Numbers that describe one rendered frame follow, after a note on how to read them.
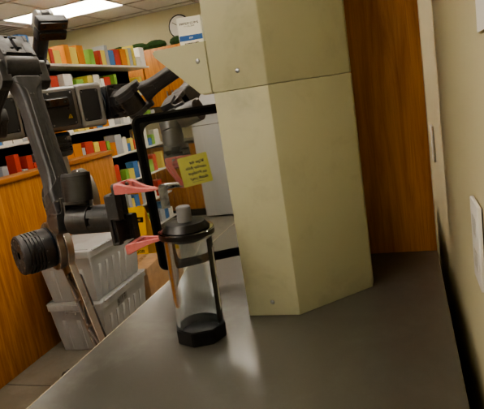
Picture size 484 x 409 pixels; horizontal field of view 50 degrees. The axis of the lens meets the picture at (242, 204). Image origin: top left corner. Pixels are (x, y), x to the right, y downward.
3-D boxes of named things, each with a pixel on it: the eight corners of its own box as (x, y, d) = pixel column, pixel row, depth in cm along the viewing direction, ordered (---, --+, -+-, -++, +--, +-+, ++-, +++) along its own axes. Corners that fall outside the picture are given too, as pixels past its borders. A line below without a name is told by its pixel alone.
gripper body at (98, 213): (111, 195, 99) (78, 198, 101) (121, 246, 101) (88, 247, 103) (127, 187, 105) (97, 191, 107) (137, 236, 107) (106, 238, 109)
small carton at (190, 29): (207, 47, 111) (202, 18, 110) (204, 45, 106) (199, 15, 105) (184, 50, 112) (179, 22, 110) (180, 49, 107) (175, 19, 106)
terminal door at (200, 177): (274, 248, 138) (251, 97, 130) (160, 271, 134) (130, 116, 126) (273, 247, 139) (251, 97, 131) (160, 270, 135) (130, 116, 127)
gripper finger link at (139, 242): (153, 217, 97) (110, 221, 100) (160, 253, 99) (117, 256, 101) (168, 208, 103) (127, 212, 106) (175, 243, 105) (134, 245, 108)
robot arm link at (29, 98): (38, 68, 126) (-10, 67, 119) (44, 54, 121) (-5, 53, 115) (91, 231, 117) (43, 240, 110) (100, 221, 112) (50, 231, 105)
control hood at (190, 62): (256, 88, 131) (250, 48, 129) (213, 93, 101) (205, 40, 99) (213, 95, 135) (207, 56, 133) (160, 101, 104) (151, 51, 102)
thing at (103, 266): (146, 268, 365) (137, 223, 359) (101, 303, 309) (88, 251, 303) (96, 270, 378) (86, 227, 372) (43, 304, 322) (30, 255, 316)
